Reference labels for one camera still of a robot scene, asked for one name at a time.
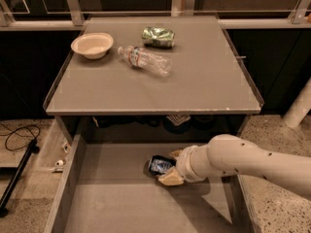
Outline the white paper bowl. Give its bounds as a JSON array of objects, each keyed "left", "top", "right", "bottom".
[{"left": 71, "top": 33, "right": 114, "bottom": 59}]

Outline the white cylindrical robot post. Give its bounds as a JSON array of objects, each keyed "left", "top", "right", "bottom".
[{"left": 283, "top": 78, "right": 311, "bottom": 128}]

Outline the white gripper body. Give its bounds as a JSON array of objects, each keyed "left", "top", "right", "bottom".
[{"left": 176, "top": 146, "right": 208, "bottom": 183}]

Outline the grey cabinet with top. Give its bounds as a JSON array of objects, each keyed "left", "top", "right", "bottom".
[{"left": 44, "top": 16, "right": 263, "bottom": 132}]

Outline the clear plastic water bottle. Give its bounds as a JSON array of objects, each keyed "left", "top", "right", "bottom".
[{"left": 118, "top": 46, "right": 171, "bottom": 78}]

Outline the crushed green soda can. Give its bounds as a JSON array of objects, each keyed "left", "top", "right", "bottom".
[{"left": 142, "top": 27, "right": 175, "bottom": 49}]

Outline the black stand leg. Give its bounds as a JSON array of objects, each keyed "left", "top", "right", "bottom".
[{"left": 0, "top": 139, "right": 40, "bottom": 217}]

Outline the blue pepsi can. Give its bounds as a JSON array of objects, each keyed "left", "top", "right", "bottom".
[{"left": 148, "top": 155, "right": 176, "bottom": 176}]

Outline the black cable on floor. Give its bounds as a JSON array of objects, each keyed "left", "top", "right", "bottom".
[{"left": 0, "top": 122, "right": 42, "bottom": 152}]

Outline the open grey top drawer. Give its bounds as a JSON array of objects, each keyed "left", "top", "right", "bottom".
[{"left": 44, "top": 135, "right": 261, "bottom": 233}]

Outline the metal window railing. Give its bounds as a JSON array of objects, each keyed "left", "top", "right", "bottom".
[{"left": 0, "top": 0, "right": 311, "bottom": 31}]

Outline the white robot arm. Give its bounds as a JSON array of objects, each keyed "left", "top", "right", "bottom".
[{"left": 157, "top": 134, "right": 311, "bottom": 199}]

